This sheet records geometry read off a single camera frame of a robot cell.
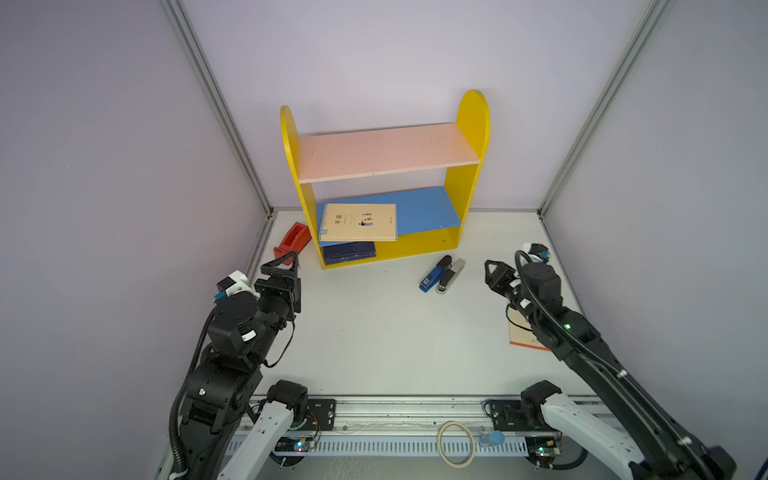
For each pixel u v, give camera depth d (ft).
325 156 2.56
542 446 2.33
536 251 2.11
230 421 1.32
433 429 2.40
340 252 3.28
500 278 2.14
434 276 3.14
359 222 3.19
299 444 2.31
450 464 2.23
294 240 3.39
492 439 2.04
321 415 2.43
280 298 1.69
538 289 1.77
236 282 1.77
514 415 2.38
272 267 1.71
